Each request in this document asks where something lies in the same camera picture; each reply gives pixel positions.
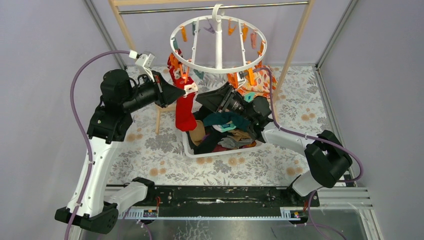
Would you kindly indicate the metal rack rod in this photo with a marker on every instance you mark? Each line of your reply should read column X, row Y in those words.
column 205, row 8

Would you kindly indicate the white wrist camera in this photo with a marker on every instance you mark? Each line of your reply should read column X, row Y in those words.
column 240, row 80
column 143, row 63

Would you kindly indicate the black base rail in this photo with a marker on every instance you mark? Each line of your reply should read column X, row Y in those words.
column 233, row 202

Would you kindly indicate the tan brown sock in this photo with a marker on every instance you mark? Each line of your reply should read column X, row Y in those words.
column 198, row 133

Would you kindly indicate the plain red santa sock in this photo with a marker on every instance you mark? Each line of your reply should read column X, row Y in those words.
column 184, row 118

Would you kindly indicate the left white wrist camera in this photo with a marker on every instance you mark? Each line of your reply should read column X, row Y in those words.
column 143, row 63

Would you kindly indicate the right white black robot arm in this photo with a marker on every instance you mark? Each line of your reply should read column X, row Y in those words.
column 327, row 159

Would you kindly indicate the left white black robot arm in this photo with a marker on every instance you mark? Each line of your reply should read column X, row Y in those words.
column 121, row 95

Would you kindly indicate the wooden clothes rack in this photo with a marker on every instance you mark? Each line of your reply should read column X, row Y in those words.
column 116, row 4

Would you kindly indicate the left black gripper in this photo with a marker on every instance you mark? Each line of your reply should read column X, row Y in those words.
column 158, row 89

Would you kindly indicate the white round clip hanger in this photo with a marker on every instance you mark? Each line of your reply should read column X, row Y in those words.
column 252, row 43

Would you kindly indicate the white laundry basket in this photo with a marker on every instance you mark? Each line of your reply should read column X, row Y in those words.
column 209, row 147

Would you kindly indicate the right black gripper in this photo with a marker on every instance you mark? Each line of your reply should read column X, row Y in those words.
column 218, row 100

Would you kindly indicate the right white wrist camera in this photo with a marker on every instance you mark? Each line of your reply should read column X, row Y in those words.
column 240, row 80

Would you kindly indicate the dark green sock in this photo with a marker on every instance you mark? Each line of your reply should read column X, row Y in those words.
column 221, row 118

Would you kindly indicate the orange floral cloth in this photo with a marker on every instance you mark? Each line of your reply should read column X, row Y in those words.
column 260, row 80

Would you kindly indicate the red white striped sock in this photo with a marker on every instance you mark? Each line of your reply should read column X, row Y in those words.
column 173, row 65

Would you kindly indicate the grey sock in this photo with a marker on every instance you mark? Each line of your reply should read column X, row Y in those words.
column 231, row 143

